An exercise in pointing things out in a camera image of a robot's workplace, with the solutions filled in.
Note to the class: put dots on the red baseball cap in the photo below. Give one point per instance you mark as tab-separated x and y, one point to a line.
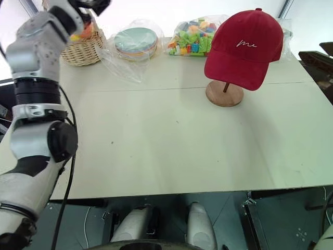
242	44

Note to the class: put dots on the woven wicker basket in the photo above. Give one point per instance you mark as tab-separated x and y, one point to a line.
83	52

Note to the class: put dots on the empty clear plastic bag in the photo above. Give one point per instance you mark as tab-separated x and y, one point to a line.
286	39

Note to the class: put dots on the wooden hat stand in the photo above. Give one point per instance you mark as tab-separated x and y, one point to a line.
225	97

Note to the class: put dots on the stack of pastel plates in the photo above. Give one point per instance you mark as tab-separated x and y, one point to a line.
135	43

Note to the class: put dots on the orange toy fruit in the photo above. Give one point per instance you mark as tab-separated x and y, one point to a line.
86	32

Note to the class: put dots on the black metal table frame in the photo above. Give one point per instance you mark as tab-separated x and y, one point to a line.
275	221

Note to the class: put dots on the white rounded robot leg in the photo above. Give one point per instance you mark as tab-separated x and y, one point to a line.
132	224
200	226

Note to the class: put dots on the dark rounded robot waist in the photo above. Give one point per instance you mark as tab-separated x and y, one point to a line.
145	246

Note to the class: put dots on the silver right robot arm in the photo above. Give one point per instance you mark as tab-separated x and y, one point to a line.
327	240

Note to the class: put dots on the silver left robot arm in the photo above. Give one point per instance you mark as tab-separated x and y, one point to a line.
31	60

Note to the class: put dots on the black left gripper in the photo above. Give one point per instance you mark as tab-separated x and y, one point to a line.
96	5

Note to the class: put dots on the bag of colourful building blocks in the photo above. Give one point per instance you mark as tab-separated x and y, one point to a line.
191	39

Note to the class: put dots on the dark brown furniture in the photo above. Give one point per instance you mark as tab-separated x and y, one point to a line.
318	65

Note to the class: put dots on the clear plastic plate bag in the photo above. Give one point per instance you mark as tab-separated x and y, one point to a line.
122	67

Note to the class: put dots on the yellow toy fruit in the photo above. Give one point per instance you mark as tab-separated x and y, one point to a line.
74	38

